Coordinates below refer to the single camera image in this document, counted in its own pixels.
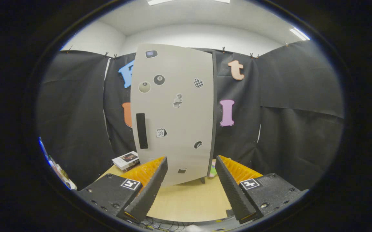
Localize white cluttered board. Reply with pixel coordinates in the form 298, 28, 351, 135
39, 137, 77, 190

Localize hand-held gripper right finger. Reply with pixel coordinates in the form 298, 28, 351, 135
215, 155, 309, 224

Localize black backdrop cloth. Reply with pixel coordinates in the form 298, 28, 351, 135
37, 40, 345, 190

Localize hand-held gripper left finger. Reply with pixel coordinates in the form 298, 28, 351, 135
76, 156, 168, 223

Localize white shoe cabinet door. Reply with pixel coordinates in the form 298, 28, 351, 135
130, 43, 215, 187

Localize small ceiling light panel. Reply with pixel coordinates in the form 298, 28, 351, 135
290, 27, 310, 41

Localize long ceiling light panel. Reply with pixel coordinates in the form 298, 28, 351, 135
147, 0, 231, 6

